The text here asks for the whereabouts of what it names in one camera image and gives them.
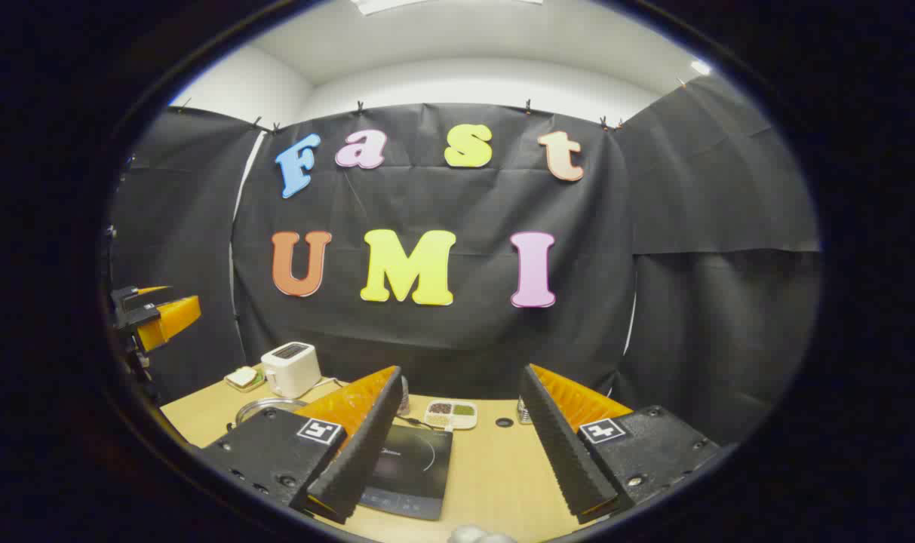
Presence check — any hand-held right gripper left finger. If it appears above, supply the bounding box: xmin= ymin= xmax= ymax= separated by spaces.
xmin=201 ymin=366 xmax=404 ymax=525

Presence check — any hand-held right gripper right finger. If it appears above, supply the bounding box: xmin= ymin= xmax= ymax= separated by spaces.
xmin=519 ymin=364 xmax=722 ymax=525

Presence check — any black induction cooktop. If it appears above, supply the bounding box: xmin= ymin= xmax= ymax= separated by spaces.
xmin=359 ymin=424 xmax=453 ymax=521

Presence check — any stainless steel pot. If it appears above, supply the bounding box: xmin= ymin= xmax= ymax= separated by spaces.
xmin=235 ymin=397 xmax=307 ymax=425

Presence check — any white divided bean dish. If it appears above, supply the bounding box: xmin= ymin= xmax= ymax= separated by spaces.
xmin=425 ymin=400 xmax=478 ymax=431

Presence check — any small white sandwich tray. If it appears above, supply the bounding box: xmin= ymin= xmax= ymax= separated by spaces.
xmin=225 ymin=367 xmax=266 ymax=394

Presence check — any white toaster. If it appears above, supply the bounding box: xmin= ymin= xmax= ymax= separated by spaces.
xmin=261 ymin=342 xmax=322 ymax=399

